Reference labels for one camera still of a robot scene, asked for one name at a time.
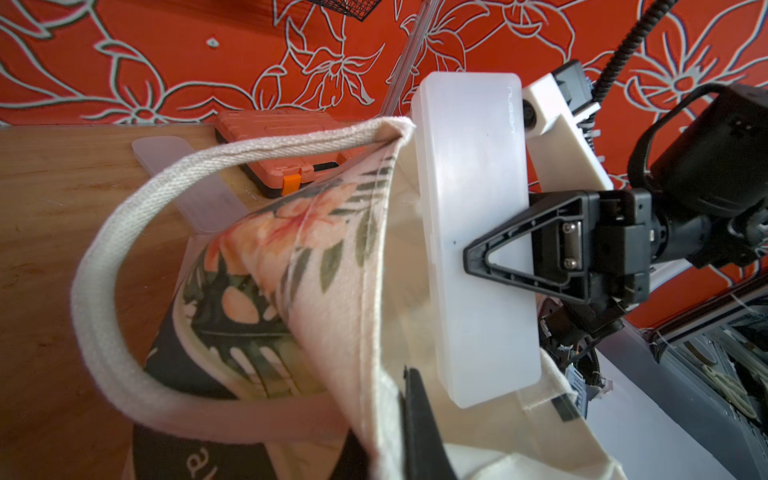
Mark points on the orange plastic tool case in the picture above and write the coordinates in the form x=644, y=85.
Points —
x=287, y=170

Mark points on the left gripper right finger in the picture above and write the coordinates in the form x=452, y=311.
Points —
x=425, y=454

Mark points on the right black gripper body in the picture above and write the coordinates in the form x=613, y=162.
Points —
x=621, y=242

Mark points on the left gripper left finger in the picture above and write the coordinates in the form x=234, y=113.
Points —
x=353, y=462

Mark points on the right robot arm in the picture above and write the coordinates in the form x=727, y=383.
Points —
x=702, y=201

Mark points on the white canvas tote bag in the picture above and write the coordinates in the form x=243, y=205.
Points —
x=270, y=351

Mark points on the black wire wall basket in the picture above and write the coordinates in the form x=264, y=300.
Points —
x=357, y=9

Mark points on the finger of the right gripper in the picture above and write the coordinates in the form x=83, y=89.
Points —
x=541, y=249

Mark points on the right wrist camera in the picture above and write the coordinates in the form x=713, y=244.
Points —
x=554, y=107

